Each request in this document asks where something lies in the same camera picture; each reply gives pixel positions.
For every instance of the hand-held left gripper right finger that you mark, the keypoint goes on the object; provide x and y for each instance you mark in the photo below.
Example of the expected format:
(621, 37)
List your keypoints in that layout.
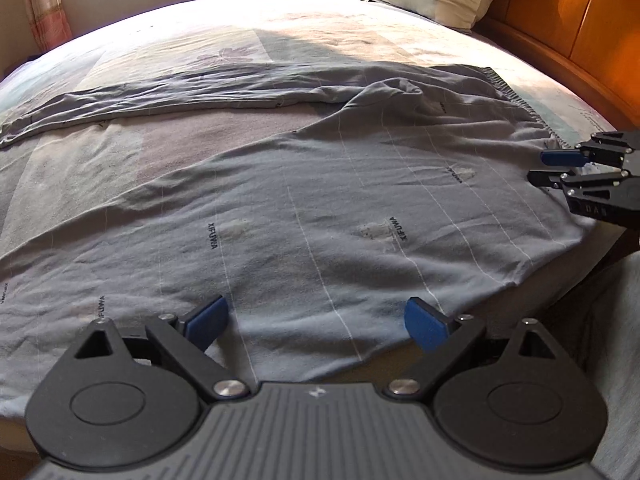
(427, 322)

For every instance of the person's grey clothing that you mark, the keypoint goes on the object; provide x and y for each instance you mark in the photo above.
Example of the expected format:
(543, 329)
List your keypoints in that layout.
(615, 360)

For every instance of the grey pants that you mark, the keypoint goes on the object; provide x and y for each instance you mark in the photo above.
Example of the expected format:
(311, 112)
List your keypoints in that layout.
(325, 200)

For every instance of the pink curtain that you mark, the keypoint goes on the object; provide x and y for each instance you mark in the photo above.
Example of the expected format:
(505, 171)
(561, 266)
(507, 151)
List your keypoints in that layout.
(47, 5)

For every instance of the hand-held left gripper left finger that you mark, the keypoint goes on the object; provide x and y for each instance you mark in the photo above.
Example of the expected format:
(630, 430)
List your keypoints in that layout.
(207, 317)

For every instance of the patchwork bed sheet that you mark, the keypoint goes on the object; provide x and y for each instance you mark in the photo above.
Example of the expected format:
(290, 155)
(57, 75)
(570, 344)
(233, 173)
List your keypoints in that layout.
(175, 40)

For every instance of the wooden headboard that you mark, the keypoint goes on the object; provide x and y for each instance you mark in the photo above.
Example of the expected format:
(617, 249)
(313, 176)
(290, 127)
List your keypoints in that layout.
(575, 25)

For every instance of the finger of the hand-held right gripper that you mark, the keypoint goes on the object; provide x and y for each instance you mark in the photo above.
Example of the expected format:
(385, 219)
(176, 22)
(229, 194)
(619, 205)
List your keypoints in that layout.
(575, 181)
(565, 158)

